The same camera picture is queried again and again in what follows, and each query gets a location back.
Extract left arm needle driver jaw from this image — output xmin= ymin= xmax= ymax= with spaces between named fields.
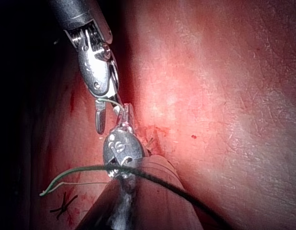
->
xmin=116 ymin=106 xmax=127 ymax=130
xmin=125 ymin=103 xmax=136 ymax=130

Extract right arm needle driver jaw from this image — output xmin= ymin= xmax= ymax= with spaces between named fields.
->
xmin=95 ymin=98 xmax=107 ymax=135
xmin=108 ymin=92 xmax=125 ymax=114

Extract left arm needle driver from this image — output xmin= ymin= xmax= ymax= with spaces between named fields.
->
xmin=103 ymin=127 xmax=149 ymax=182

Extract right arm needle driver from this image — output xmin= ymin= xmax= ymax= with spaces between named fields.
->
xmin=63 ymin=20 xmax=120 ymax=99

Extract blue thread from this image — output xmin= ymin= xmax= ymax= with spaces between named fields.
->
xmin=39 ymin=97 xmax=231 ymax=230

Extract black stitching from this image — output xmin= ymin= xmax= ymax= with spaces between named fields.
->
xmin=49 ymin=191 xmax=79 ymax=220

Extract tissue pad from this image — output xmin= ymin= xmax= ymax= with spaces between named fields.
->
xmin=30 ymin=0 xmax=296 ymax=230

